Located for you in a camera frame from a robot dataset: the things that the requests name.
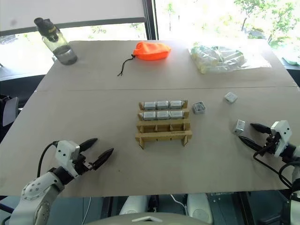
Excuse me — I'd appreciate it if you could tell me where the wooden slotted rack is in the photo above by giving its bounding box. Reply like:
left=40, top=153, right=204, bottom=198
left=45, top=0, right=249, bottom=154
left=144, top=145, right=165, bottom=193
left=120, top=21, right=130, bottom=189
left=135, top=99, right=194, bottom=150

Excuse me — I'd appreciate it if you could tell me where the orange drawstring pouch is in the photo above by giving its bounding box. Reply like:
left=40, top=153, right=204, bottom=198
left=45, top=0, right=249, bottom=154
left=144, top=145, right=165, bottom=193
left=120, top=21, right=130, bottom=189
left=117, top=41, right=172, bottom=77

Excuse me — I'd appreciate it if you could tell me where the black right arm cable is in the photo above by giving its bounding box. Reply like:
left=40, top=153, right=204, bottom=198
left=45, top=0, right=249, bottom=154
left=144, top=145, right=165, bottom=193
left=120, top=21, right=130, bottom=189
left=253, top=150, right=296, bottom=189

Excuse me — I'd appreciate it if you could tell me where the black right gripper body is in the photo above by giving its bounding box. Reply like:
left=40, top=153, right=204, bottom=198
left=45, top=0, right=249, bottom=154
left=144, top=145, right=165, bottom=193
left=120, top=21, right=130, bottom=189
left=262, top=130, right=282, bottom=155

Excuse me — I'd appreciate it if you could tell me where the white rounded shell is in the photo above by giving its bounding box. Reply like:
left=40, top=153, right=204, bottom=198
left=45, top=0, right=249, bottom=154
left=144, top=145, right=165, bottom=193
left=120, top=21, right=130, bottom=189
left=187, top=193, right=213, bottom=225
left=119, top=195, right=149, bottom=216

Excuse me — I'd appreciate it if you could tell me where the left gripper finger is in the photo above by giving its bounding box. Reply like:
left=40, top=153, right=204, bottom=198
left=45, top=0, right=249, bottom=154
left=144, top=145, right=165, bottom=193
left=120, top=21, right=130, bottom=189
left=93, top=147, right=115, bottom=171
left=79, top=138, right=98, bottom=153

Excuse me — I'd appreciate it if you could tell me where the thin white cable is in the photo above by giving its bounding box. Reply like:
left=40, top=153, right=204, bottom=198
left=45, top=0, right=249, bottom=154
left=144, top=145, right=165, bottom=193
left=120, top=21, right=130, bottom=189
left=169, top=194, right=188, bottom=216

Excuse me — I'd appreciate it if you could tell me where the clear bottle with black cap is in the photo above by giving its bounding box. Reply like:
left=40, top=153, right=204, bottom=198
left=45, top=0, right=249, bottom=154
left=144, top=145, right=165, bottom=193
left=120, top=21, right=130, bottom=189
left=33, top=17, right=78, bottom=66

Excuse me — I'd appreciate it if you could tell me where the light green sheet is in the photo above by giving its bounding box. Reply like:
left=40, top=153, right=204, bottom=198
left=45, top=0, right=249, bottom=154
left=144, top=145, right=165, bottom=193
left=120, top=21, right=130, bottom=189
left=282, top=57, right=300, bottom=67

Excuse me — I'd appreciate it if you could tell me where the black and grey chair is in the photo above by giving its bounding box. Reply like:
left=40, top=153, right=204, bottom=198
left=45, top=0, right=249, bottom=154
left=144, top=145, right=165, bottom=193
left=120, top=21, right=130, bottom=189
left=0, top=93, right=20, bottom=128

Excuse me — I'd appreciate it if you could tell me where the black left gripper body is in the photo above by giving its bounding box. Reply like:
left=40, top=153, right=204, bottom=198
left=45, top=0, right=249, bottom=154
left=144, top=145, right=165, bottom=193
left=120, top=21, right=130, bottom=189
left=73, top=152, right=97, bottom=176

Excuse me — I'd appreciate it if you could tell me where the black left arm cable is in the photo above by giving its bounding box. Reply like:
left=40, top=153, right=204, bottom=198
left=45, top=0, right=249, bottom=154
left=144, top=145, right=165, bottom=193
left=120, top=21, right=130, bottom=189
left=37, top=140, right=60, bottom=178

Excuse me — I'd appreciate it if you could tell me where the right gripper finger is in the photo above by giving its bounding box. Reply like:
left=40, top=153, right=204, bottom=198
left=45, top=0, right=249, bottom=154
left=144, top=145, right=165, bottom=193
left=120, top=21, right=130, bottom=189
left=249, top=122, right=273, bottom=135
left=238, top=136, right=266, bottom=155

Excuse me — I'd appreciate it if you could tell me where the dark window frame post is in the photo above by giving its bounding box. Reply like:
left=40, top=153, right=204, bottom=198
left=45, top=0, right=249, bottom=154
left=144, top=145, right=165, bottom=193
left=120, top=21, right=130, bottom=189
left=143, top=0, right=159, bottom=42

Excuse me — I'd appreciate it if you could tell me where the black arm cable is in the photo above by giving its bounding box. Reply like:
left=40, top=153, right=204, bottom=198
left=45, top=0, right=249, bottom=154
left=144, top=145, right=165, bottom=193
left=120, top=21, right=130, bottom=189
left=37, top=140, right=60, bottom=178
left=253, top=150, right=296, bottom=189

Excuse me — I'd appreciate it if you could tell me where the clear plastic bag of parts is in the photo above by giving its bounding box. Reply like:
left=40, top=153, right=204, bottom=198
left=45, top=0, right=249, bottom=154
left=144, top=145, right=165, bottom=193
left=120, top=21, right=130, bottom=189
left=187, top=42, right=272, bottom=75

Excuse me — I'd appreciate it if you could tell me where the white roller blind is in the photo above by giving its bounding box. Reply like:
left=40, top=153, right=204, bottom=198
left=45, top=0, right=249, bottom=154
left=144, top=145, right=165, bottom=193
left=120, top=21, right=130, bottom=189
left=0, top=0, right=146, bottom=32

